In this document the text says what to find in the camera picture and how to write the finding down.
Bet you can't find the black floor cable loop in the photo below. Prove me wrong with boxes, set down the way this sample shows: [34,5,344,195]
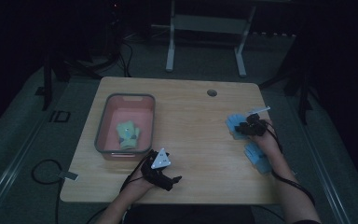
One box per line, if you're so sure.
[31,159,64,224]

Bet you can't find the black floor cables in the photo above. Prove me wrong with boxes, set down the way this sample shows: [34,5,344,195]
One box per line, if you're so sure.
[105,40,134,78]

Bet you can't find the grey tape tag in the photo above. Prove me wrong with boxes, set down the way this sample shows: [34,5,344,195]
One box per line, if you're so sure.
[58,170,79,181]

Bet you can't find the left hand-held gripper cable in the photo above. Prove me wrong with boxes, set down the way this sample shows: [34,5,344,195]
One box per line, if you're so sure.
[119,149,155,193]

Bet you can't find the right hand-held gripper cable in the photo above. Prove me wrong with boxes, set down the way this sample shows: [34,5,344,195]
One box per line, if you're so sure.
[260,119,317,206]

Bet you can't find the hand-held gripper cable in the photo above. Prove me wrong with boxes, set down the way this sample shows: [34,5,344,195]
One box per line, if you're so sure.
[260,119,317,206]
[119,149,155,193]

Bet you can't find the black cable under table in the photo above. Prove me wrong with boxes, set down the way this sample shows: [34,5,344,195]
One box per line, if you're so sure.
[86,207,107,224]

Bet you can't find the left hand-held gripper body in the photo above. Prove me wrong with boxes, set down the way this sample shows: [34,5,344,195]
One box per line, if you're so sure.
[141,147,172,188]

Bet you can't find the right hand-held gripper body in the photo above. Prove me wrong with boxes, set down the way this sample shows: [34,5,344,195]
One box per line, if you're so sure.
[245,105,271,137]

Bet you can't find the metal floor rail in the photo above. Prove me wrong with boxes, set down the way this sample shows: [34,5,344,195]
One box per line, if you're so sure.
[292,99,352,224]
[0,122,49,224]

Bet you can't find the pink basin with grey rim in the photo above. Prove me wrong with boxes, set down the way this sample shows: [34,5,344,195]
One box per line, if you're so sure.
[94,92,157,162]

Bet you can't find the blue glove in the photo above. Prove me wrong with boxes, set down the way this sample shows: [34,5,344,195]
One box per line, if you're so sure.
[225,113,250,141]
[243,142,273,175]

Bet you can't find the black stand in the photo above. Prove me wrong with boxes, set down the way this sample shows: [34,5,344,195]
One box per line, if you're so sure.
[35,55,103,112]
[259,62,314,126]

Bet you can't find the person's right hand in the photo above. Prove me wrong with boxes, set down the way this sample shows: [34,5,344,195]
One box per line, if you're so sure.
[253,119,283,157]

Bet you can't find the person's dark clothing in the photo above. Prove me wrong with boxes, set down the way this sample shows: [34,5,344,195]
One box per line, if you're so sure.
[127,204,255,224]

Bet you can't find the dark equipment tower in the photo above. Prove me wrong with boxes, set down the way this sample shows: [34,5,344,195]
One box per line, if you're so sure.
[105,0,123,63]

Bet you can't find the green glove with print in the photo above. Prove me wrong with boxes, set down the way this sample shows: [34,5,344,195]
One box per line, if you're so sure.
[116,120,142,151]

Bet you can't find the white metal stand frame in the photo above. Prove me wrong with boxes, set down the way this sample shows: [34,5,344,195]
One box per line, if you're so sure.
[166,0,257,78]

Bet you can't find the person's left hand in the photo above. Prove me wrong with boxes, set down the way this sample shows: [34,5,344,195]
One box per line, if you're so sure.
[125,174,157,200]

